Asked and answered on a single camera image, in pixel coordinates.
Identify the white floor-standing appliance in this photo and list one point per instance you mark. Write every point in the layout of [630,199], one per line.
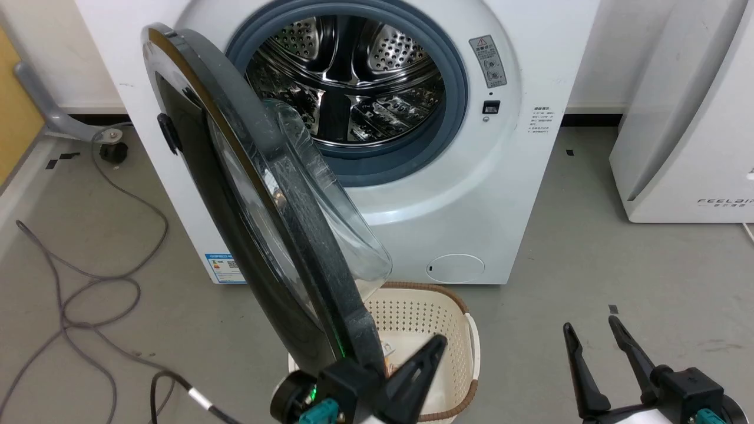
[695,147]

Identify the black door latch slot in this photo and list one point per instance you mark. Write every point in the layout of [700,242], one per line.
[491,107]

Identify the blue energy label sticker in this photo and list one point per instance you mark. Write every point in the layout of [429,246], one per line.
[224,269]

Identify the grey rubber door gasket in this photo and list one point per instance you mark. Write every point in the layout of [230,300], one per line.
[406,156]

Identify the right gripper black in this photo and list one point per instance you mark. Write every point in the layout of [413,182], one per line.
[689,394]

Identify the yellow wooden panel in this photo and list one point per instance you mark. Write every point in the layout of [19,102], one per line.
[15,118]

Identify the black caster wheel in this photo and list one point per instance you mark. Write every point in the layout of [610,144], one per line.
[113,152]

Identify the white front-load washing machine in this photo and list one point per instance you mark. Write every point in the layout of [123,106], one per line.
[530,194]

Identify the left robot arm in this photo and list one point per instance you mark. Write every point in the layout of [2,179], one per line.
[288,400]

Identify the grey metal cart leg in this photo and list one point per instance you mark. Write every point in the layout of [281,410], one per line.
[56,121]

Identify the grey warning sticker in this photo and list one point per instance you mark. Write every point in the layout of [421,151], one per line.
[488,60]

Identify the cream perforated laundry basket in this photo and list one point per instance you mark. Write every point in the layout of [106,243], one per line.
[412,318]

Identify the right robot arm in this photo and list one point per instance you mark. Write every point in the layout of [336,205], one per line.
[739,412]

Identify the round black washing machine door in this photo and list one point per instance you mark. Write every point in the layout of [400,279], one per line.
[277,247]

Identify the round white filter cover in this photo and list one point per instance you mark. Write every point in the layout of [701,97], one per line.
[455,268]

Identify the perforated steel washer drum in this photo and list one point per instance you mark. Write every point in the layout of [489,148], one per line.
[377,82]

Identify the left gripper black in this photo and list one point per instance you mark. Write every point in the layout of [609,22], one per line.
[350,386]

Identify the black door hinge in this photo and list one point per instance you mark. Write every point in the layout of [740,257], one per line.
[169,133]

